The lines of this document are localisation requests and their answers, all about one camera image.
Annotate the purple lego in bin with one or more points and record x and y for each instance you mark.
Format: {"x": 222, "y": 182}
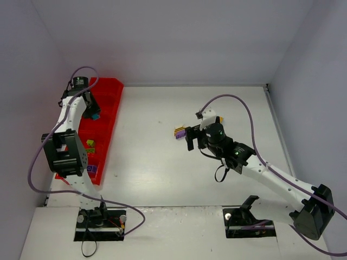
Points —
{"x": 92, "y": 169}

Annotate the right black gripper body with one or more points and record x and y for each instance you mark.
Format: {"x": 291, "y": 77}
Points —
{"x": 193, "y": 134}

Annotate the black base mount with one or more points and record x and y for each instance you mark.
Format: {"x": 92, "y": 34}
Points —
{"x": 239, "y": 222}
{"x": 107, "y": 228}

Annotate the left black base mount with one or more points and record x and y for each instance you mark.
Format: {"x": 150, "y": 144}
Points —
{"x": 107, "y": 228}

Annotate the teal oval lego piece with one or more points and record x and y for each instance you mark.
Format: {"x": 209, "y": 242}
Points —
{"x": 95, "y": 116}

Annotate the red divided plastic bin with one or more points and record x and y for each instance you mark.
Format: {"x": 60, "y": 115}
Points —
{"x": 107, "y": 93}

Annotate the purple yellow striped lego stack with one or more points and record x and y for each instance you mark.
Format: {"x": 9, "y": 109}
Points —
{"x": 179, "y": 132}

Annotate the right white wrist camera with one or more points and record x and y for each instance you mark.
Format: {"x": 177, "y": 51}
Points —
{"x": 208, "y": 116}

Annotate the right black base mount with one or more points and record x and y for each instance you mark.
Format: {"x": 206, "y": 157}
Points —
{"x": 239, "y": 222}

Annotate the small lime green lego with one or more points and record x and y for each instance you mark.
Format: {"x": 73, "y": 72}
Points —
{"x": 90, "y": 143}

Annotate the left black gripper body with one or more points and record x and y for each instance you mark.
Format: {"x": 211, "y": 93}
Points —
{"x": 90, "y": 107}

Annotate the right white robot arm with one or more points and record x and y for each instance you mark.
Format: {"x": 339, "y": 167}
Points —
{"x": 306, "y": 207}

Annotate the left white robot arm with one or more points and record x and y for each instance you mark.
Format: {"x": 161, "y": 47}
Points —
{"x": 67, "y": 156}

